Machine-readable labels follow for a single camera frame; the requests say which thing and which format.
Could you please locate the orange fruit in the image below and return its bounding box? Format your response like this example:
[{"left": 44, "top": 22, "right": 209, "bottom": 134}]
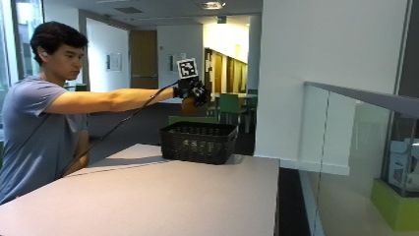
[{"left": 180, "top": 96, "right": 200, "bottom": 116}]

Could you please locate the green chair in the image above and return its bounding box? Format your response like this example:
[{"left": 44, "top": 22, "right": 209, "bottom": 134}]
[
  {"left": 245, "top": 88, "right": 260, "bottom": 116},
  {"left": 216, "top": 93, "right": 249, "bottom": 126}
]

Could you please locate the white marker cube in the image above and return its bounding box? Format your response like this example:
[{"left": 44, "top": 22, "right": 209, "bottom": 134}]
[{"left": 176, "top": 57, "right": 201, "bottom": 81}]

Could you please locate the black woven basket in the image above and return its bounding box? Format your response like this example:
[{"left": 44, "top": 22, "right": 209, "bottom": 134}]
[{"left": 158, "top": 121, "right": 240, "bottom": 165}]

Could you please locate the wooden door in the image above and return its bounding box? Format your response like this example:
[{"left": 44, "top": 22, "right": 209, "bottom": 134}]
[{"left": 128, "top": 29, "right": 160, "bottom": 89}]

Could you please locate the ceiling light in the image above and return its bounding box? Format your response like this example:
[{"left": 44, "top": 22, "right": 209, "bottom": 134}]
[{"left": 201, "top": 1, "right": 226, "bottom": 10}]

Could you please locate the glass railing with grey handrail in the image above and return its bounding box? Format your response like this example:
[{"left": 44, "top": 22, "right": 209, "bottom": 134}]
[{"left": 297, "top": 81, "right": 419, "bottom": 236}]

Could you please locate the the person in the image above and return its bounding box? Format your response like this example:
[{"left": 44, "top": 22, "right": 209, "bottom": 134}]
[{"left": 0, "top": 21, "right": 176, "bottom": 206}]

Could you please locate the glass display case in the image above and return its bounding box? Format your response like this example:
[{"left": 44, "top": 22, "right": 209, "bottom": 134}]
[{"left": 379, "top": 111, "right": 419, "bottom": 199}]

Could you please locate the green plinth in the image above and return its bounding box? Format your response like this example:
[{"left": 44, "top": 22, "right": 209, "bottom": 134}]
[{"left": 370, "top": 178, "right": 419, "bottom": 233}]

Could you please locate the wall notice board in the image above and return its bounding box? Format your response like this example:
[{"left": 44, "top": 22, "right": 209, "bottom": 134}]
[{"left": 168, "top": 52, "right": 189, "bottom": 73}]

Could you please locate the black glove cable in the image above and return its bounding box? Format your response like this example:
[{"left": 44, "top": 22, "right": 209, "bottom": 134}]
[{"left": 57, "top": 80, "right": 181, "bottom": 178}]

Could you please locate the framed wall picture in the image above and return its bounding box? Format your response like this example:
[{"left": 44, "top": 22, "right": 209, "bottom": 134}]
[{"left": 105, "top": 52, "right": 124, "bottom": 73}]

